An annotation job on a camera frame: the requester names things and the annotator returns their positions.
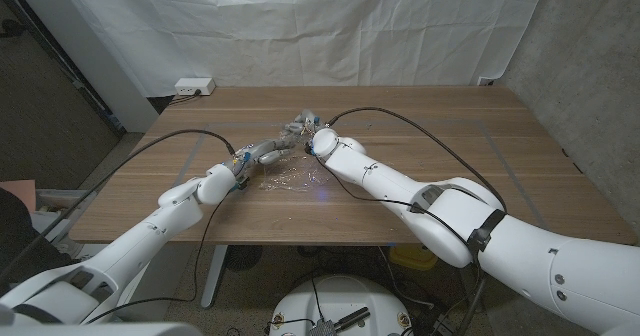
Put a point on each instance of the person in dark trousers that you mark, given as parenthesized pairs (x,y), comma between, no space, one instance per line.
(17,236)

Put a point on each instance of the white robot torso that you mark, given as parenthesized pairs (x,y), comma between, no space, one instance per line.
(345,296)

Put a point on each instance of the clear plastic storage bin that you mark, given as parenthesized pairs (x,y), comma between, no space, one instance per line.
(67,198)

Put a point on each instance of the black round floor object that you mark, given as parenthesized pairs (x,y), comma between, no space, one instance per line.
(245,257)

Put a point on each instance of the grey table leg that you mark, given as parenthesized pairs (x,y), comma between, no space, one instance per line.
(462,281)

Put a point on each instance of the yellow object under table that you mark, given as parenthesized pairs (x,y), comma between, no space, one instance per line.
(405,258)

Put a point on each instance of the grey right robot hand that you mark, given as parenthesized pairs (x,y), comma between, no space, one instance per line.
(305,123)

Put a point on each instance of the black tool on torso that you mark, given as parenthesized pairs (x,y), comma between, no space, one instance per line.
(352,318)

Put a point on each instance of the clear plastic wrap sheet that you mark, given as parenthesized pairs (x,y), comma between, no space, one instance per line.
(295,176)

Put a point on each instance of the orange flat board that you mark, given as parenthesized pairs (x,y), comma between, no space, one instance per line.
(20,193)

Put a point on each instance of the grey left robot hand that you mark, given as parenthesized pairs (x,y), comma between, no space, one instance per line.
(260,152)

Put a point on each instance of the white power strip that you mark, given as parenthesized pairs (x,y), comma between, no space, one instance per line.
(194,86)

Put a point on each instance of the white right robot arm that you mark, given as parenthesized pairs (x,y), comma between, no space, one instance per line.
(450,216)

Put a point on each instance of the white wrinkled backdrop cloth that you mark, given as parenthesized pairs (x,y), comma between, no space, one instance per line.
(300,31)

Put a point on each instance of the white table leg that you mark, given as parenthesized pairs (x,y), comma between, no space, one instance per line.
(215,276)

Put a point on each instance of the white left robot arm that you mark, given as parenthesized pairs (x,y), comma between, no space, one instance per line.
(130,246)

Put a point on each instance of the grey floor power strip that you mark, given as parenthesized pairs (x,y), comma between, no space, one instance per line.
(440,325)

